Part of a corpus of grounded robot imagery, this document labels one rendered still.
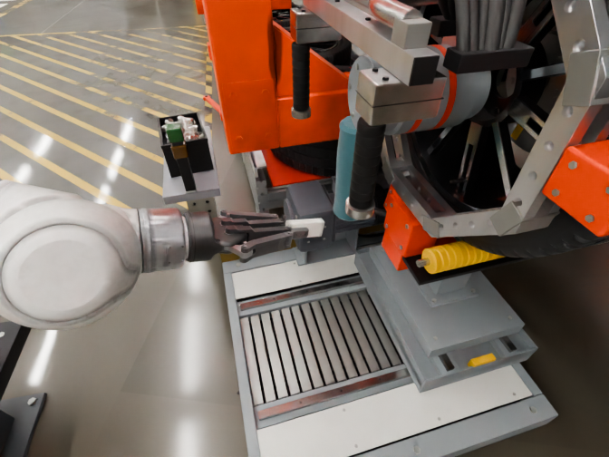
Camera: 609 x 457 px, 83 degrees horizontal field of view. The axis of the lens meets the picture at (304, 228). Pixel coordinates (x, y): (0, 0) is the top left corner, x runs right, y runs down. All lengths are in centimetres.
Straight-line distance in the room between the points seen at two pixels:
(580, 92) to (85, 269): 51
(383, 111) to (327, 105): 70
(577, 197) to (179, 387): 110
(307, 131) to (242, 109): 22
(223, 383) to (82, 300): 94
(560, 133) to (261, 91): 75
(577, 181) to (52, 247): 52
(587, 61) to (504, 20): 10
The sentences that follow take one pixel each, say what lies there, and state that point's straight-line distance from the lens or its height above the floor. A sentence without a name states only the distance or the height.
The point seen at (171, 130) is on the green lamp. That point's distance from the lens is 100.
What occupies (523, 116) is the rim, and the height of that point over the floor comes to 83.
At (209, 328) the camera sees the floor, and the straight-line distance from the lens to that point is 131.
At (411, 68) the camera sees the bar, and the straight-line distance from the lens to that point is 40.
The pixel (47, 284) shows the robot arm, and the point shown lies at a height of 90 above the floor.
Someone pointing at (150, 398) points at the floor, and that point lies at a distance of 125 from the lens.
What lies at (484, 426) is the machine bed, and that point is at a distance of 116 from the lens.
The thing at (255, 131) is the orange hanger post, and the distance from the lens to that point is 109.
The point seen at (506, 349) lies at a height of 17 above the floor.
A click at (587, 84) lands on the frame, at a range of 50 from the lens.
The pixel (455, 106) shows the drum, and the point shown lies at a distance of 65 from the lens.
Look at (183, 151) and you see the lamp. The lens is 103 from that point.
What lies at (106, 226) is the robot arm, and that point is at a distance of 31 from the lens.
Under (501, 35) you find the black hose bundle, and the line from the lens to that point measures 46.
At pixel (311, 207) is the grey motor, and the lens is 107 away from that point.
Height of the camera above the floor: 109
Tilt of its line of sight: 43 degrees down
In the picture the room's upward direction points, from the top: straight up
